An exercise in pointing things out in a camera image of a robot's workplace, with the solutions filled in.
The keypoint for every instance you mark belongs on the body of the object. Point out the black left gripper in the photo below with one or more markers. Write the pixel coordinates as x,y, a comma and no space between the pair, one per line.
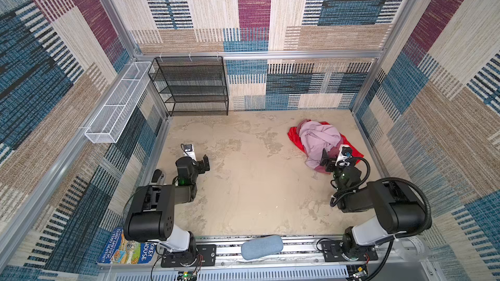
200,164

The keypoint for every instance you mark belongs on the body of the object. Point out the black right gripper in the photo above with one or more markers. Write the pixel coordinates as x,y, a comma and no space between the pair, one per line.
330,162

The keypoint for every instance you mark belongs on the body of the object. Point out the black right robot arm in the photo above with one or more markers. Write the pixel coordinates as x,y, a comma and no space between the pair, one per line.
401,209

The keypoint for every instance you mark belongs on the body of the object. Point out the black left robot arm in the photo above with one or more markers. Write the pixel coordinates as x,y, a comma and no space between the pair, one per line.
150,218

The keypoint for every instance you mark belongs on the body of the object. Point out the maroon cloth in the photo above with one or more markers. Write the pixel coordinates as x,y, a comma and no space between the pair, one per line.
333,153

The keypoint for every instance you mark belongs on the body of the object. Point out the light pink cloth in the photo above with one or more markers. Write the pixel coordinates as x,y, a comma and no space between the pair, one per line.
315,138

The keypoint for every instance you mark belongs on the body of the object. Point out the black mesh shelf rack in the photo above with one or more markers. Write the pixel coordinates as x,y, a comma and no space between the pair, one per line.
191,86

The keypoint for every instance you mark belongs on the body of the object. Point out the blue-grey oval pad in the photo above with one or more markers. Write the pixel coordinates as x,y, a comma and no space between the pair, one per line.
261,247

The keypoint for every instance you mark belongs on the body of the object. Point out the treehouse picture book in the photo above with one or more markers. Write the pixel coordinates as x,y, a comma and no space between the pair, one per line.
119,250

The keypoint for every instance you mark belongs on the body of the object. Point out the clear tape roll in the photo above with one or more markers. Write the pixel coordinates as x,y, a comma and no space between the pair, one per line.
411,249

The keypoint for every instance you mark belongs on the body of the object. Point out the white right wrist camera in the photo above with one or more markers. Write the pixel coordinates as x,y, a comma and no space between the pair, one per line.
344,156

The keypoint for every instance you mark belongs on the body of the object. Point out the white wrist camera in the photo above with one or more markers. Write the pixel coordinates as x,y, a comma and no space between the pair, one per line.
188,150
344,156

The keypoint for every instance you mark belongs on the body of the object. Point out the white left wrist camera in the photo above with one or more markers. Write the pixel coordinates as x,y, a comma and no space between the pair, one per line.
188,150

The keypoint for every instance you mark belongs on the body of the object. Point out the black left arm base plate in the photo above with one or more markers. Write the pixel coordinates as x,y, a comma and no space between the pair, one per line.
204,255

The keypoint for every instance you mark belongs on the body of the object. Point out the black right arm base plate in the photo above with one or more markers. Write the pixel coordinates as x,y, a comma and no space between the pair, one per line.
333,251

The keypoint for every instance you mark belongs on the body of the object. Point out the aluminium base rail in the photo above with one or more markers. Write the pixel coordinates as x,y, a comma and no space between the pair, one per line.
300,259

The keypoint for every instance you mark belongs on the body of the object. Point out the white wire basket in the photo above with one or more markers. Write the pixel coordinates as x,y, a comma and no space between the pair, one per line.
112,118

